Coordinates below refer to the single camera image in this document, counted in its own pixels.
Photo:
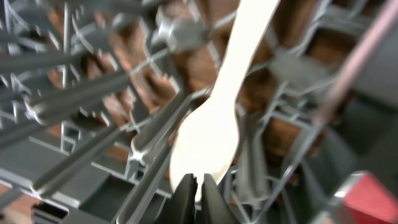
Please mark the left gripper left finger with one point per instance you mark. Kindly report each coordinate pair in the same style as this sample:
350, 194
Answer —
181, 207

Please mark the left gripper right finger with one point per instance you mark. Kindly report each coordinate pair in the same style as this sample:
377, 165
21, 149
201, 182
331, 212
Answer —
215, 210

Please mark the white plastic spoon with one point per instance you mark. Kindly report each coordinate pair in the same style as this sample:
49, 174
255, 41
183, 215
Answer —
208, 137

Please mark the grey dishwasher rack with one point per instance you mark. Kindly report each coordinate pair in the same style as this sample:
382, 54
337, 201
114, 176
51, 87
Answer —
93, 94

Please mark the red plastic tray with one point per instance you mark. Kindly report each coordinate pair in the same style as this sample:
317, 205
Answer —
369, 202

